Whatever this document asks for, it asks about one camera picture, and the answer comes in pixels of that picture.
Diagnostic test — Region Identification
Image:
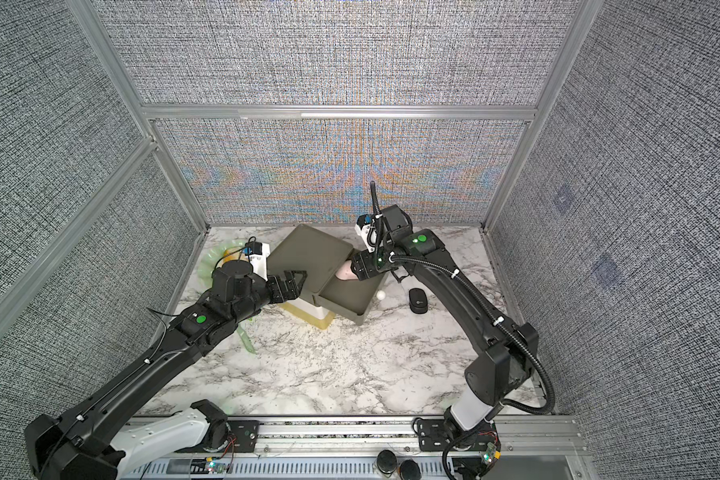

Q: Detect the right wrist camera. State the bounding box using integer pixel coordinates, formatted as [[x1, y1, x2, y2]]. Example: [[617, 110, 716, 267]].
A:
[[355, 214, 378, 253]]

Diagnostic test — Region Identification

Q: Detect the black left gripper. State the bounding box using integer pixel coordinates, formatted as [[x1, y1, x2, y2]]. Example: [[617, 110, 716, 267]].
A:
[[230, 268, 307, 326]]

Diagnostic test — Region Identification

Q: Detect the black round knob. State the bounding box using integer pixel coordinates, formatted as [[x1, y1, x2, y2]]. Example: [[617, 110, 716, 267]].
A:
[[397, 459, 422, 480], [375, 449, 398, 477]]

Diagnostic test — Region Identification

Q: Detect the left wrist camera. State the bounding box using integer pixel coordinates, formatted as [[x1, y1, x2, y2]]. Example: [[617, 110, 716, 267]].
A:
[[242, 236, 271, 280]]

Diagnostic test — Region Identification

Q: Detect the black computer mouse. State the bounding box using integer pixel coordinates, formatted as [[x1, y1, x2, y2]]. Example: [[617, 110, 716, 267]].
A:
[[408, 288, 429, 315]]

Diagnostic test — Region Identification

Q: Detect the grey three-drawer storage box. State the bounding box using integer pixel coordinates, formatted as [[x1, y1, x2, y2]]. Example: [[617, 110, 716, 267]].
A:
[[267, 225, 385, 330]]

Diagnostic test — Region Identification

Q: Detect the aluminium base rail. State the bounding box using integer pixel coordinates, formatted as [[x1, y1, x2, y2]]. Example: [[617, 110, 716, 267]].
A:
[[114, 410, 598, 479]]

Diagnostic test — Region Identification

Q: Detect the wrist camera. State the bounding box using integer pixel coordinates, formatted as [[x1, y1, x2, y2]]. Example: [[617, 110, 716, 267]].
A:
[[355, 214, 378, 253], [242, 236, 271, 280]]

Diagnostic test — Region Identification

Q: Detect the pink computer mouse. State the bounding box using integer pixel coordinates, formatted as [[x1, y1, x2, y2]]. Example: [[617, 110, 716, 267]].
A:
[[335, 261, 358, 281]]

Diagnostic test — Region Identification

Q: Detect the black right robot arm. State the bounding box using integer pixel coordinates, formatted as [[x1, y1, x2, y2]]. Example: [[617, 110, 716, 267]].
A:
[[350, 205, 556, 445]]

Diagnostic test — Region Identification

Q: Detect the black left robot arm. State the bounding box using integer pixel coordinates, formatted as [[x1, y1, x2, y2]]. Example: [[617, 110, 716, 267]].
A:
[[25, 260, 307, 479]]

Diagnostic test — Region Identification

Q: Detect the black round knob right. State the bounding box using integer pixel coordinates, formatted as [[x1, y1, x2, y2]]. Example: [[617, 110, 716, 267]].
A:
[[397, 459, 422, 480]]

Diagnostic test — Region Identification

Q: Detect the black round knob left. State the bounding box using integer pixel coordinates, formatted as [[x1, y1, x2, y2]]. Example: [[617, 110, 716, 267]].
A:
[[375, 449, 398, 477]]

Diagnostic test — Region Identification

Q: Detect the green scalloped glass plate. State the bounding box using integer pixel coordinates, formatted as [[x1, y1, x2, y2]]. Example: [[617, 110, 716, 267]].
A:
[[197, 240, 244, 289]]

